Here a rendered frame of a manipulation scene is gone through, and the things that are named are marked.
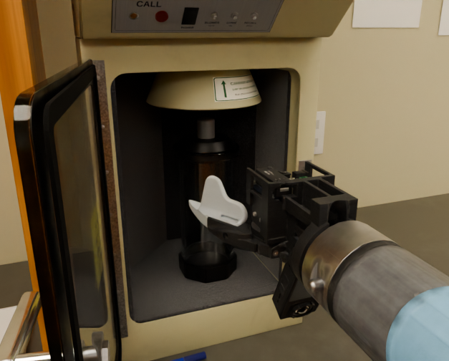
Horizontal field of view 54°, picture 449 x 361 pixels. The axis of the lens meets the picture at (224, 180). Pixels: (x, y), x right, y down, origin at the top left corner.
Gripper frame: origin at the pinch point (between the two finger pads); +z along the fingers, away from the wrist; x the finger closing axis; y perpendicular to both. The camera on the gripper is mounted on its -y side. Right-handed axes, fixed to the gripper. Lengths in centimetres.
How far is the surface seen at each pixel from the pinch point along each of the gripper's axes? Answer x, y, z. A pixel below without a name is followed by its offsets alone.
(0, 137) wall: 33, 0, 51
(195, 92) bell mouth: 3.1, 12.2, 10.3
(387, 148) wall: -65, -12, 51
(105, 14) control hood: 14.9, 21.8, 2.4
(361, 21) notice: -53, 22, 51
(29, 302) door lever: 24.6, -0.8, -13.0
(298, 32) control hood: -8.9, 19.9, 4.4
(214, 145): -0.9, 3.6, 14.3
